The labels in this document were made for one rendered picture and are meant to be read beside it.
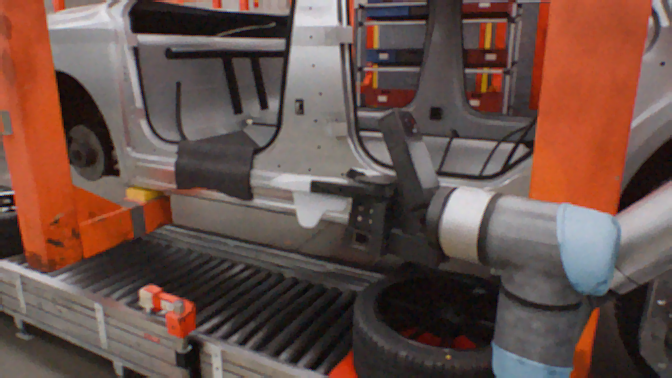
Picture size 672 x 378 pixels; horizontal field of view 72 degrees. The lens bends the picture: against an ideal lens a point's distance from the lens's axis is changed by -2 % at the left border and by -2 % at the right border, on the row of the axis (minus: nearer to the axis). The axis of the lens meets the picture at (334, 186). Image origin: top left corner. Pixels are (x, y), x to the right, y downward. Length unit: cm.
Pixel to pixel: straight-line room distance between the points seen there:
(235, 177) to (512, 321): 166
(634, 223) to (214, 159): 179
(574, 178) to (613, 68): 21
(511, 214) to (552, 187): 56
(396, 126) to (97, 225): 195
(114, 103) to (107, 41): 29
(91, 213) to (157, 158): 38
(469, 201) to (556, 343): 15
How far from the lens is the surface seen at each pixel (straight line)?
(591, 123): 99
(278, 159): 191
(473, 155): 240
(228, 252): 274
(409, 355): 152
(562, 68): 99
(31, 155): 213
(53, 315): 257
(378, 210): 51
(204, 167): 214
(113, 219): 238
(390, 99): 536
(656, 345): 129
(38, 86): 213
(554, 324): 48
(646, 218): 56
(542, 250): 45
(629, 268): 58
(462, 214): 47
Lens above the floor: 139
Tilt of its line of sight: 16 degrees down
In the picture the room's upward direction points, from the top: straight up
